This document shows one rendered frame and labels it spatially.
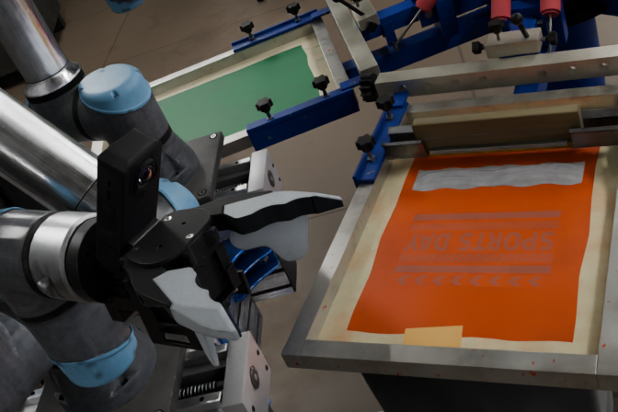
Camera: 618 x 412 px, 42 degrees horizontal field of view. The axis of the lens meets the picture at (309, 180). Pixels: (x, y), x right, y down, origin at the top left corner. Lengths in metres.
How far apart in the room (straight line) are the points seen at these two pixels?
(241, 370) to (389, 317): 0.42
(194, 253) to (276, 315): 2.49
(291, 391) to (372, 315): 1.31
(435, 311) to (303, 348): 0.25
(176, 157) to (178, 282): 0.97
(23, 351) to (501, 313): 0.81
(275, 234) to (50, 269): 0.18
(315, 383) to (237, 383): 1.64
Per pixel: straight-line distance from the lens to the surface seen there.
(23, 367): 1.05
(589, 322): 1.42
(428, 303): 1.51
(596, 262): 1.51
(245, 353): 1.19
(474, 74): 1.95
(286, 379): 2.85
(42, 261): 0.68
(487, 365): 1.34
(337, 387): 2.75
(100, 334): 0.78
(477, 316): 1.46
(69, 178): 0.84
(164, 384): 1.16
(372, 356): 1.41
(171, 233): 0.61
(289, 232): 0.63
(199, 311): 0.52
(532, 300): 1.47
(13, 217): 0.74
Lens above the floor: 2.01
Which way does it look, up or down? 33 degrees down
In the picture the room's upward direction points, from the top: 24 degrees counter-clockwise
